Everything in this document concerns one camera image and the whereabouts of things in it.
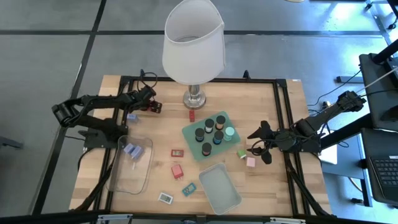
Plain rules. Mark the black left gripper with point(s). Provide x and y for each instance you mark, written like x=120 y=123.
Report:
x=144 y=98

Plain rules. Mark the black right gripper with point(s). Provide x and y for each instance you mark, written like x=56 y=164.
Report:
x=284 y=140

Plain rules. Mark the pink small block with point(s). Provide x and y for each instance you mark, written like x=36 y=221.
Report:
x=251 y=162

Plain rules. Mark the green small block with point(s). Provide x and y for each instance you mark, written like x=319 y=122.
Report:
x=241 y=154

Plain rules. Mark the blue-grey wall charger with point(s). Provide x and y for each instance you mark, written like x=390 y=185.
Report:
x=137 y=152
x=132 y=117

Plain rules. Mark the small red block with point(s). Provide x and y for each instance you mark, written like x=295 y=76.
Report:
x=191 y=115

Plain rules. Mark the lavender block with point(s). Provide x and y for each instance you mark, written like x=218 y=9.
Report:
x=128 y=148

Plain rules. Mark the white sand timer black cap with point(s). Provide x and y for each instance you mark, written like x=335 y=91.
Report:
x=209 y=123

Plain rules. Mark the red square block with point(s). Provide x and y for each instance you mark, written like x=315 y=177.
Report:
x=177 y=170

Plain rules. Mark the teal card packet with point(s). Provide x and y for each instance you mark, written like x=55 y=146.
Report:
x=189 y=189

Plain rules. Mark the white digital clock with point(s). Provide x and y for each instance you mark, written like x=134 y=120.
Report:
x=165 y=198

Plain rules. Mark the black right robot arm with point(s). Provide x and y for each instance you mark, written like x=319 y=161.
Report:
x=323 y=116

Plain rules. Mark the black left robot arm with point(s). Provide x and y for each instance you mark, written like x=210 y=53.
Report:
x=102 y=101

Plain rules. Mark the teal cap sand timer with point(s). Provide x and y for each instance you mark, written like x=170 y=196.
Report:
x=229 y=130

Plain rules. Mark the teal translucent plastic tray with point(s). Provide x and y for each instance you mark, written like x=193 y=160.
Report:
x=189 y=132

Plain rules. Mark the light blue sand timer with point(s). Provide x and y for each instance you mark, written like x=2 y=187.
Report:
x=218 y=134

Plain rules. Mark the dark blue sand timer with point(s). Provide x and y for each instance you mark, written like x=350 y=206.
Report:
x=199 y=132

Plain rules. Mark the orange sand timer black cap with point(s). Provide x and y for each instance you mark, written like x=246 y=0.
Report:
x=220 y=119

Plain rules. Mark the red sand timer black cap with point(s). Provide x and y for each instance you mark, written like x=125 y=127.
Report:
x=206 y=147

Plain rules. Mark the white shade chrome table lamp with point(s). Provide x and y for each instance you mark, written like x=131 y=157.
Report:
x=192 y=56

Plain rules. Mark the clear plastic bin right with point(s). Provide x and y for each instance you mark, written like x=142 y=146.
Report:
x=219 y=189

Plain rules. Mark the clear plastic bin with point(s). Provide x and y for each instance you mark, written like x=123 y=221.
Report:
x=130 y=183
x=219 y=189

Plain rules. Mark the white paper sheet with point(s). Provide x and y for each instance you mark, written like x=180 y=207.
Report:
x=329 y=155

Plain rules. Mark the black keyboard tray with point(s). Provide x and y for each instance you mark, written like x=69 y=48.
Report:
x=368 y=140

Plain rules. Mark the black side table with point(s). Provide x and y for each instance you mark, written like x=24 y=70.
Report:
x=373 y=93

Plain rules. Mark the black keyboard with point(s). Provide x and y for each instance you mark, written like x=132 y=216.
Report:
x=387 y=171

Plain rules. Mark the grey furniture foot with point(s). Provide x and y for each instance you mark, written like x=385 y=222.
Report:
x=9 y=143

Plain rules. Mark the black rig beam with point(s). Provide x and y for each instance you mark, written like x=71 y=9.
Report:
x=46 y=217

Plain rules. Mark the black aluminium table frame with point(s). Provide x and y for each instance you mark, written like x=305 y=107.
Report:
x=248 y=80

